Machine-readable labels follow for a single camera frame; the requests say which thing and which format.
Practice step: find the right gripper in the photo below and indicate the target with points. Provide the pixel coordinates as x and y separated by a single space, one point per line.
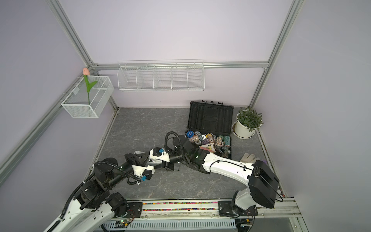
166 166

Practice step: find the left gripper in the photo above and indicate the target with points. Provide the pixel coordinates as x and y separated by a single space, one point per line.
134 159

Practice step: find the dark grey poker case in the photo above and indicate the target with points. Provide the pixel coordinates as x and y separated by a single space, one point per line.
210 117

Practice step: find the silver aluminium poker case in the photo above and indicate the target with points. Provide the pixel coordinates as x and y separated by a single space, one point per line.
141 154

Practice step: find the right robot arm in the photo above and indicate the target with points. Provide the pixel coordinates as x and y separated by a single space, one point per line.
261 182

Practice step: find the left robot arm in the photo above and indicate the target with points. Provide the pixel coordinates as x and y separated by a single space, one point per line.
91 204

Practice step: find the pile of poker chips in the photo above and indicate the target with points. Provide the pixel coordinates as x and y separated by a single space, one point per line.
222 143

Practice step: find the blue small blind button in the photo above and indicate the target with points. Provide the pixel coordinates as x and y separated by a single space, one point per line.
189 134

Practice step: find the pink playing card box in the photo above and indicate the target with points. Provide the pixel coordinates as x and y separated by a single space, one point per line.
208 147

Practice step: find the white work glove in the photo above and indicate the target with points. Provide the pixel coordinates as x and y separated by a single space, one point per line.
249 158

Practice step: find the potted green plant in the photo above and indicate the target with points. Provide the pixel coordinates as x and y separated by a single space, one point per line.
248 120

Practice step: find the artificial pink tulip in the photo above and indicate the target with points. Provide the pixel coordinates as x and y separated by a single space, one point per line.
89 85

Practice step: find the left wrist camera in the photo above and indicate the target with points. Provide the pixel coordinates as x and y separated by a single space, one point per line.
143 173

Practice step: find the aluminium front rail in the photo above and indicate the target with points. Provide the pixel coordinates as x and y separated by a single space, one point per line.
174 209

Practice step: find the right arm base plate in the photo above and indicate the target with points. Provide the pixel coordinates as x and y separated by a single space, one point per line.
228 209

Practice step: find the white mesh wall basket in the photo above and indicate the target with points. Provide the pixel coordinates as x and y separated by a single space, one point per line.
76 102

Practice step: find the white slotted cable duct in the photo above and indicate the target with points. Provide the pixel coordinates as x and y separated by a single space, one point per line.
170 225

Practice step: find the white wire wall shelf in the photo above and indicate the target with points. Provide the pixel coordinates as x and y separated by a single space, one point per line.
161 75

